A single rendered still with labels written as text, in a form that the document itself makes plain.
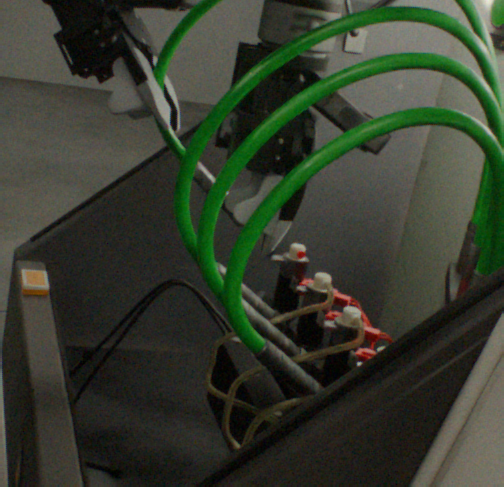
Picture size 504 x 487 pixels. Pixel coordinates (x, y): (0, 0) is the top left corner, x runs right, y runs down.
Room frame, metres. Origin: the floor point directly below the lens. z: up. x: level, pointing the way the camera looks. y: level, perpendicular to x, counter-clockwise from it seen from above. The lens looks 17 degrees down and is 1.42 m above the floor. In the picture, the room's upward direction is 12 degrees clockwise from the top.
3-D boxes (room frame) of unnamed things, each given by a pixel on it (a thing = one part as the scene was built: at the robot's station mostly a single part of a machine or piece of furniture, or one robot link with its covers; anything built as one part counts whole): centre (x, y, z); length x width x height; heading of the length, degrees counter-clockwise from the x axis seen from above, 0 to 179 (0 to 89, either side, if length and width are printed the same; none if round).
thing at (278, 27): (0.94, 0.00, 1.33); 0.08 x 0.08 x 0.05
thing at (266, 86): (0.94, 0.01, 1.25); 0.09 x 0.08 x 0.12; 109
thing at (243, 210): (0.93, 0.00, 1.15); 0.06 x 0.03 x 0.09; 109
